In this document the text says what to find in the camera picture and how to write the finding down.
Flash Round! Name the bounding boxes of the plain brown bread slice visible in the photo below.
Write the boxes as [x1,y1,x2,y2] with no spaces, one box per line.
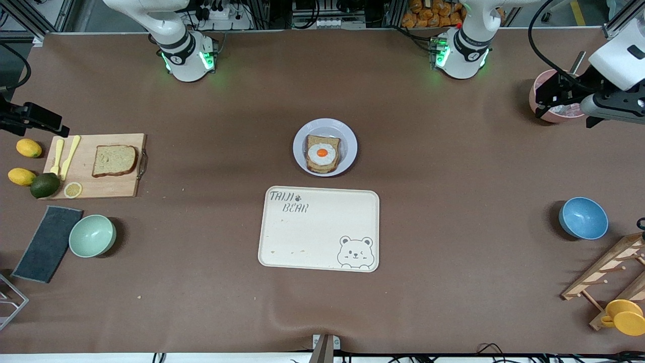
[92,145,138,178]

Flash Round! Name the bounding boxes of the pale lilac round plate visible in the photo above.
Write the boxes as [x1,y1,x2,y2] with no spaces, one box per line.
[293,118,358,177]

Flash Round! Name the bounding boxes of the fried egg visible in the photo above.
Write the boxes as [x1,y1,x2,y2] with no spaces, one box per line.
[308,143,338,167]

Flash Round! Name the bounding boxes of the toasted bread slice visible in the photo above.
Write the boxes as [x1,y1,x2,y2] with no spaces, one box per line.
[305,135,342,174]

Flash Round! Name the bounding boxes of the pink bowl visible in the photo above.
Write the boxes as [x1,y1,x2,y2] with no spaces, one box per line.
[529,70,588,124]

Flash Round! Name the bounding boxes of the yellow lemon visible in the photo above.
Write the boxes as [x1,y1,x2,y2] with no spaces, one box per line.
[8,168,37,187]
[16,138,42,158]

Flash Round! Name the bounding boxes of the yellow plastic fork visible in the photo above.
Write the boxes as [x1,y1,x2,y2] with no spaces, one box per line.
[50,139,65,176]

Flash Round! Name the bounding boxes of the yellow plastic knife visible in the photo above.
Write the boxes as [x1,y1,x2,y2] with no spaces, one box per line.
[60,135,81,181]

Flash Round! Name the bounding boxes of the dark green avocado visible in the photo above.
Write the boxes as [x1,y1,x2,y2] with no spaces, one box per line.
[30,172,61,199]

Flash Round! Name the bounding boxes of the wooden cutting board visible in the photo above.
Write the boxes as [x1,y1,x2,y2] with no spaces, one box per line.
[41,133,148,200]

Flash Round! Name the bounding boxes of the blue bowl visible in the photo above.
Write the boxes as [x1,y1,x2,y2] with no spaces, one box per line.
[558,197,609,240]

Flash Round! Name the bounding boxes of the dark grey cloth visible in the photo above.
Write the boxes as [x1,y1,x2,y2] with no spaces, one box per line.
[11,205,84,284]

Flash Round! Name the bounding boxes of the mint green bowl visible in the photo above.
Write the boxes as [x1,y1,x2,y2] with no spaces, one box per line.
[69,215,117,258]

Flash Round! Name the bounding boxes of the orange snack bags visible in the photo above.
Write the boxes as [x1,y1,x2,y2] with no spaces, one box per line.
[402,0,504,28]

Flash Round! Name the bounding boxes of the wooden cup rack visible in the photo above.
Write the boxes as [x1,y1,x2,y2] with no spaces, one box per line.
[561,233,645,332]

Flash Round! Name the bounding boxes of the white power strip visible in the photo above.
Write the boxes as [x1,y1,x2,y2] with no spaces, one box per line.
[194,0,252,31]

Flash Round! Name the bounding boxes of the yellow cup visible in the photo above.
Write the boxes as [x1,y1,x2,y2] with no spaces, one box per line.
[601,299,645,337]

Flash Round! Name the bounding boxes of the cream bear print tray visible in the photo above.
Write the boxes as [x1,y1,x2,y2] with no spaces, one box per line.
[258,186,380,273]

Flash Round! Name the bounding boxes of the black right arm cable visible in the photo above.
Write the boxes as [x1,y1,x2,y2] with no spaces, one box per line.
[0,44,32,92]

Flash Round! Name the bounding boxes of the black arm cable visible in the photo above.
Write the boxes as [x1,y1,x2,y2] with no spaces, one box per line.
[0,44,32,92]
[528,0,605,94]

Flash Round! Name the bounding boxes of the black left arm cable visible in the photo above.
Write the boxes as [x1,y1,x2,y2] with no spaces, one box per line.
[528,0,605,94]

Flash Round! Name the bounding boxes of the aluminium frame post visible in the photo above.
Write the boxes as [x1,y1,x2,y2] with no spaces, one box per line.
[602,0,645,40]
[0,0,76,42]

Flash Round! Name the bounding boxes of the metal wire rack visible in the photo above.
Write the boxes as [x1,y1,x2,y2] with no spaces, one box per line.
[0,274,29,332]

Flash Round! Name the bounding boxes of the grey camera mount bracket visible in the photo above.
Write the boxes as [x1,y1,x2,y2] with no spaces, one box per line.
[308,334,341,363]

